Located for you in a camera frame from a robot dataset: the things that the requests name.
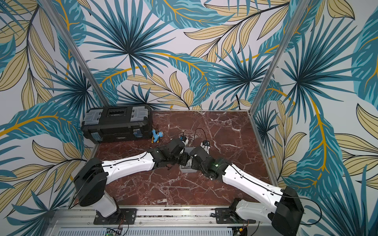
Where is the translucent plastic storage box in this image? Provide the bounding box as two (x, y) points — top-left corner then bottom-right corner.
(179, 147), (197, 174)

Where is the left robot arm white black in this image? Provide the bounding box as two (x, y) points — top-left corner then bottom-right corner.
(74, 136), (189, 220)

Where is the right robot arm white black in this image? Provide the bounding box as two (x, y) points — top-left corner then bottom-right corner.
(190, 147), (304, 236)

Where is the blue toy figure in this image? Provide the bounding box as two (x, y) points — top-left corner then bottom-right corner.
(151, 129), (163, 143)

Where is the black plastic toolbox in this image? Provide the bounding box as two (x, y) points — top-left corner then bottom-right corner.
(81, 105), (153, 144)

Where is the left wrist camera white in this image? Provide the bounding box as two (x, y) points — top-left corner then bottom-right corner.
(179, 135), (189, 146)

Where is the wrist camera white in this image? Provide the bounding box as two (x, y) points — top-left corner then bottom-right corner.
(201, 140), (210, 153)
(179, 135), (189, 146)

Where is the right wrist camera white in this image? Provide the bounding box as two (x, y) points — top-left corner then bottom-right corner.
(201, 140), (210, 153)

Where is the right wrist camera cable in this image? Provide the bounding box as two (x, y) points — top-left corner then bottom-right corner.
(193, 128), (209, 144)

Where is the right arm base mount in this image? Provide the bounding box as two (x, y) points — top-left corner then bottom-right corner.
(210, 198), (257, 224)

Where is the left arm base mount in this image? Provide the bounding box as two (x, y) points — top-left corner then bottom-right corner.
(94, 208), (137, 225)

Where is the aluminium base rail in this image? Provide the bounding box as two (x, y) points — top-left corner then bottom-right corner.
(44, 204), (280, 236)

